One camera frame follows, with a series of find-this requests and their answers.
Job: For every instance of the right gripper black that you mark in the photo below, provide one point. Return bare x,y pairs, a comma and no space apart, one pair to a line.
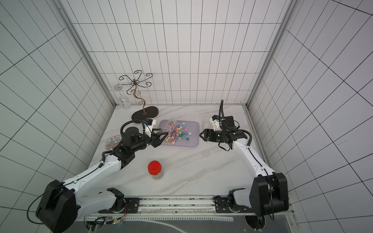
211,135

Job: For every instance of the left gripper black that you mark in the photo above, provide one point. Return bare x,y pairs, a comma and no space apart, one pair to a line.
156,140

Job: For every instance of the clear jar with colourful candies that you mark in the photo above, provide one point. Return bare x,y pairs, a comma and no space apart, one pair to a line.
206,123

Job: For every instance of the small clear jar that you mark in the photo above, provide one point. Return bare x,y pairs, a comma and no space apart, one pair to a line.
169,126

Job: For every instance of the red lid candy jar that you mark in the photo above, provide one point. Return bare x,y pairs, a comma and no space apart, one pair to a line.
155,170

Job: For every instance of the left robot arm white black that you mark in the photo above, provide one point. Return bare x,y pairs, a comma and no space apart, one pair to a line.
64,202

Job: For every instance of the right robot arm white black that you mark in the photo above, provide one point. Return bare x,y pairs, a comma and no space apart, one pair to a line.
268,194

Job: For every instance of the lilac plastic tray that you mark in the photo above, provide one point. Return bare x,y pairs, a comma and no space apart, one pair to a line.
181,138

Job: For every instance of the metal glass holder stand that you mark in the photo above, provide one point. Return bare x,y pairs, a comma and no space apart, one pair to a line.
133,89

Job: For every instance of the patterned red blue bowl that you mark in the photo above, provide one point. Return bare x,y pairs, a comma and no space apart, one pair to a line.
112,142

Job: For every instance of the hanging wine glass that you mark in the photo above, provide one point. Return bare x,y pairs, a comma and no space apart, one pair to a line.
123,101

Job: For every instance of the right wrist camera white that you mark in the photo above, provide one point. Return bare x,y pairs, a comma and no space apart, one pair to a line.
214,120

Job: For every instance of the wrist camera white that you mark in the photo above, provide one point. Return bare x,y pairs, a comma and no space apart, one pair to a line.
148,122
214,120

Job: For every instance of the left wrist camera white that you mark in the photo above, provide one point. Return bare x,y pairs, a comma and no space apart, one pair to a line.
148,122

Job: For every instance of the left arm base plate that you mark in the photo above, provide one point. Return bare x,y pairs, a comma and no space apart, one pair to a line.
130,206

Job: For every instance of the aluminium mounting rail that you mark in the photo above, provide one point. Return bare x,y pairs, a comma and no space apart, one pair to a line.
175,207

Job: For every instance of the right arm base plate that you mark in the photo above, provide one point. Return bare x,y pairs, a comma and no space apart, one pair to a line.
227,205

